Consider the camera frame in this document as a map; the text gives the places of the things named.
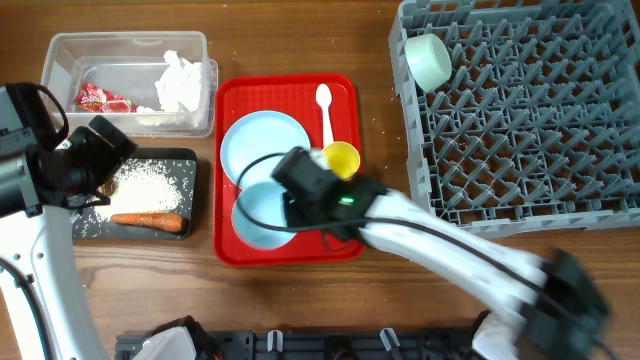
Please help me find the brown food scrap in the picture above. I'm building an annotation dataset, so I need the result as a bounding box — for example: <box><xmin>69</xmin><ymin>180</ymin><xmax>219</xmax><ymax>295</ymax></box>
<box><xmin>99</xmin><ymin>180</ymin><xmax>118</xmax><ymax>197</ymax></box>

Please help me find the small light blue bowl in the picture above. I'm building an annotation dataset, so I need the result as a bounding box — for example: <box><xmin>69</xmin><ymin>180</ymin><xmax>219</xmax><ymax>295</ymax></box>
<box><xmin>232</xmin><ymin>181</ymin><xmax>297</xmax><ymax>251</ymax></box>

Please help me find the white rice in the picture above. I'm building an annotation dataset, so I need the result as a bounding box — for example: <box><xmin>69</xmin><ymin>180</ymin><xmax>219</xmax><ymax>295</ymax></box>
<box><xmin>74</xmin><ymin>158</ymin><xmax>196</xmax><ymax>237</ymax></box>

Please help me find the red snack wrapper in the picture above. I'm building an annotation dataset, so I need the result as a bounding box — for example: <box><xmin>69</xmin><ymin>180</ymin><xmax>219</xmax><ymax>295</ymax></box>
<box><xmin>74</xmin><ymin>83</ymin><xmax>137</xmax><ymax>113</ymax></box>

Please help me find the yellow plastic cup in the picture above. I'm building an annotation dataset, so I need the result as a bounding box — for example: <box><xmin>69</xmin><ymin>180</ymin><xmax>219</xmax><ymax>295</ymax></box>
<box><xmin>322</xmin><ymin>141</ymin><xmax>361</xmax><ymax>180</ymax></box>

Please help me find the orange carrot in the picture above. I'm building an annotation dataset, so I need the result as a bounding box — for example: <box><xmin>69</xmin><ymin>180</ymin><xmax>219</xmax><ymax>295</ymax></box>
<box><xmin>111</xmin><ymin>213</ymin><xmax>189</xmax><ymax>233</ymax></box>

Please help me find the white napkin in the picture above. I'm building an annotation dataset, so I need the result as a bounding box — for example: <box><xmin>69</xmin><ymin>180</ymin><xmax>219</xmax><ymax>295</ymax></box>
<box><xmin>136</xmin><ymin>50</ymin><xmax>209</xmax><ymax>129</ymax></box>

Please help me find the green bowl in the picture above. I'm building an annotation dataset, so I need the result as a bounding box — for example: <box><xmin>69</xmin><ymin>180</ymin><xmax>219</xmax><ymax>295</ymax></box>
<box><xmin>405</xmin><ymin>34</ymin><xmax>452</xmax><ymax>93</ymax></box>

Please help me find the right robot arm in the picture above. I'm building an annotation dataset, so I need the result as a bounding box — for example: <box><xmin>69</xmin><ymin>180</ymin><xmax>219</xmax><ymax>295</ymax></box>
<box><xmin>271</xmin><ymin>147</ymin><xmax>610</xmax><ymax>359</ymax></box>

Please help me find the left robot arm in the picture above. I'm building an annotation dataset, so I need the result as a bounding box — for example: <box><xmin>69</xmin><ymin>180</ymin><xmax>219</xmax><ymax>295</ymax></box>
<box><xmin>1</xmin><ymin>82</ymin><xmax>137</xmax><ymax>359</ymax></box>

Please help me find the black waste tray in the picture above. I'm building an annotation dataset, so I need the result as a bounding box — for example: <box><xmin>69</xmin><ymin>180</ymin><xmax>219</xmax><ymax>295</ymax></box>
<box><xmin>69</xmin><ymin>147</ymin><xmax>198</xmax><ymax>240</ymax></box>

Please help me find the clear plastic waste bin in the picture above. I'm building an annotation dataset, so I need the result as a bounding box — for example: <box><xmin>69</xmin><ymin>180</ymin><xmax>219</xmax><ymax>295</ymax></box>
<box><xmin>41</xmin><ymin>31</ymin><xmax>218</xmax><ymax>137</ymax></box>

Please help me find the grey dishwasher rack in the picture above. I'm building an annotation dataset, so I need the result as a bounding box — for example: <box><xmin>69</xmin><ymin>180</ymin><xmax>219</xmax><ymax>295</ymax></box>
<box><xmin>388</xmin><ymin>1</ymin><xmax>639</xmax><ymax>237</ymax></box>

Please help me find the red serving tray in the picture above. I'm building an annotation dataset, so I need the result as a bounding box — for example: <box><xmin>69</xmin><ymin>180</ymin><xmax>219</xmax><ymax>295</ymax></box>
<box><xmin>212</xmin><ymin>74</ymin><xmax>364</xmax><ymax>266</ymax></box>

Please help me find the white plastic spoon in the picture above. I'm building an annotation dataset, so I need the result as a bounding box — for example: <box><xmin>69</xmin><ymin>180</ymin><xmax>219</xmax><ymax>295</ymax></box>
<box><xmin>316</xmin><ymin>84</ymin><xmax>334</xmax><ymax>148</ymax></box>

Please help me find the right black cable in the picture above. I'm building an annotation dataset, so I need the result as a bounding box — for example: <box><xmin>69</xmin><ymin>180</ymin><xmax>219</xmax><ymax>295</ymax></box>
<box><xmin>234</xmin><ymin>152</ymin><xmax>621</xmax><ymax>360</ymax></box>

